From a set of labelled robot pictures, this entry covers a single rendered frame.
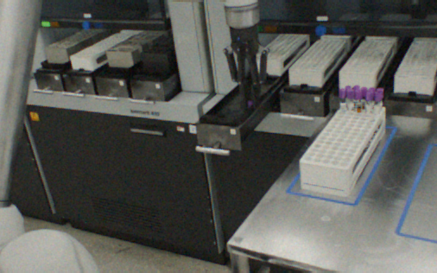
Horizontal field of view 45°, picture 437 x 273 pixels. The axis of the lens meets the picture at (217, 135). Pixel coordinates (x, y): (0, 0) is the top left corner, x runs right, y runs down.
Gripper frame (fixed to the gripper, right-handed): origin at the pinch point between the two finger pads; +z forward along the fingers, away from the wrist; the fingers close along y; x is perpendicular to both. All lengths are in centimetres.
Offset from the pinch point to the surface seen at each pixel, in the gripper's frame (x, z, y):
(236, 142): 13.3, 8.4, -0.9
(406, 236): 47, 3, -50
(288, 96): -11.5, 4.8, -6.7
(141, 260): -9, 84, 63
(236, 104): -1.4, 3.9, 5.6
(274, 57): -25.1, -2.2, 2.6
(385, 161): 23.0, 2.5, -41.9
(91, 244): -11, 84, 91
